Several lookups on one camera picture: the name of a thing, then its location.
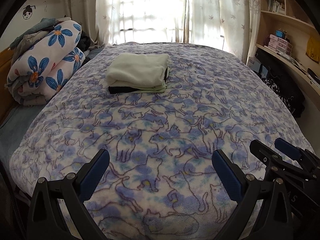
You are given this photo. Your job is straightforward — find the blue white cardboard box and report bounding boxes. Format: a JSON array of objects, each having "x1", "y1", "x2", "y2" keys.
[{"x1": 246, "y1": 56, "x2": 269, "y2": 77}]

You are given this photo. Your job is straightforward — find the black white patterned cloth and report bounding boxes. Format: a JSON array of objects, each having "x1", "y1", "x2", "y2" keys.
[{"x1": 261, "y1": 76, "x2": 305, "y2": 118}]

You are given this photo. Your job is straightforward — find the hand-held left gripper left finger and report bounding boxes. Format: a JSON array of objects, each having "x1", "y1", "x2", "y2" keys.
[{"x1": 27, "y1": 149, "x2": 110, "y2": 240}]

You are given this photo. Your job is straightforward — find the dark clothes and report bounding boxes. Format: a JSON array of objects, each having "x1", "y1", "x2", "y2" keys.
[{"x1": 77, "y1": 30, "x2": 100, "y2": 58}]

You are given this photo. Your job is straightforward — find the grey clothes pile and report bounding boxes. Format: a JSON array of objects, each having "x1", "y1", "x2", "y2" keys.
[{"x1": 10, "y1": 17, "x2": 72, "y2": 53}]

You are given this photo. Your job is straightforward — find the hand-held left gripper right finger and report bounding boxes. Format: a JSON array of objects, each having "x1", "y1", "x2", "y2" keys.
[{"x1": 211, "y1": 149, "x2": 293, "y2": 240}]

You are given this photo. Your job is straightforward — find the grey blue bed sheet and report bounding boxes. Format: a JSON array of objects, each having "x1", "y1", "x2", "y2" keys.
[{"x1": 0, "y1": 47, "x2": 104, "y2": 180}]

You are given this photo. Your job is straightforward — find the stack of pink boxes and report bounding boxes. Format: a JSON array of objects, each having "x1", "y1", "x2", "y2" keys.
[{"x1": 264, "y1": 34, "x2": 292, "y2": 53}]

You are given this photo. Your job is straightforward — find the green garment with black trim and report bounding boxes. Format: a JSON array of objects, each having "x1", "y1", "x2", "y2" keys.
[{"x1": 108, "y1": 67, "x2": 169, "y2": 94}]

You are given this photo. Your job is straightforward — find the black device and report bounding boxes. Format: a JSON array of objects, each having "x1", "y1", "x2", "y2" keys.
[{"x1": 306, "y1": 67, "x2": 320, "y2": 82}]

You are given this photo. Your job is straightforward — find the stack of papers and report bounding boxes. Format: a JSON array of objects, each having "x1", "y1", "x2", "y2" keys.
[{"x1": 275, "y1": 52, "x2": 299, "y2": 64}]

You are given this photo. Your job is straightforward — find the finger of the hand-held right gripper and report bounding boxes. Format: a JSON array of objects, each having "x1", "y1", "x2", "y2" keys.
[
  {"x1": 274, "y1": 137, "x2": 320, "y2": 175},
  {"x1": 249, "y1": 139, "x2": 315, "y2": 183}
]

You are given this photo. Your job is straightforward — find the sheer leaf print curtain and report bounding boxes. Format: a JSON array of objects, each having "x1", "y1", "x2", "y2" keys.
[
  {"x1": 189, "y1": 0, "x2": 262, "y2": 60},
  {"x1": 96, "y1": 0, "x2": 187, "y2": 47}
]

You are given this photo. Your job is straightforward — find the black bag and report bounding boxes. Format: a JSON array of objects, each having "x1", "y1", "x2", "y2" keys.
[{"x1": 254, "y1": 47, "x2": 304, "y2": 90}]

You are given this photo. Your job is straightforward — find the yellow cloth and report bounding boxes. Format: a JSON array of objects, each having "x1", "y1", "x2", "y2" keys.
[{"x1": 305, "y1": 35, "x2": 320, "y2": 64}]

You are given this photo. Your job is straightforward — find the row of books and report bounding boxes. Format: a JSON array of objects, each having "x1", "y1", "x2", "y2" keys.
[{"x1": 267, "y1": 0, "x2": 286, "y2": 15}]

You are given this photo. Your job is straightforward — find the wooden headboard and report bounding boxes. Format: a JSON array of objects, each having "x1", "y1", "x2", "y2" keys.
[{"x1": 0, "y1": 48, "x2": 15, "y2": 123}]

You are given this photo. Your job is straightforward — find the blue flower patterned pillows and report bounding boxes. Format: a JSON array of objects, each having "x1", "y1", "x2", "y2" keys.
[{"x1": 7, "y1": 20, "x2": 85, "y2": 105}]

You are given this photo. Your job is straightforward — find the wooden shelf unit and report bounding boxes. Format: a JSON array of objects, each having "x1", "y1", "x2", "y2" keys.
[{"x1": 246, "y1": 0, "x2": 320, "y2": 90}]

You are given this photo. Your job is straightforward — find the white fluffy cardigan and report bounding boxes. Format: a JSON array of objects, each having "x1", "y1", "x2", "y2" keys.
[{"x1": 105, "y1": 52, "x2": 170, "y2": 87}]

